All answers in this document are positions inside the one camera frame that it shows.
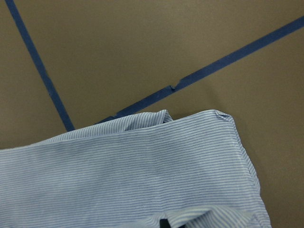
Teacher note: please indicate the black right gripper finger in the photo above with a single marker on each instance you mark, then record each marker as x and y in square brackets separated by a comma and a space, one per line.
[164, 223]

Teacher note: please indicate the long blue tape strip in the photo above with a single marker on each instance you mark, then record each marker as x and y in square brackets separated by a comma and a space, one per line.
[39, 65]

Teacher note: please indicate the crossing blue tape strip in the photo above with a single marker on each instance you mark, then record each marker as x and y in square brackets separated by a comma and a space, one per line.
[211, 68]

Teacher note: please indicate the blue striped button shirt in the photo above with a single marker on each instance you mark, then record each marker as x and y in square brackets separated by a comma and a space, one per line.
[134, 172]

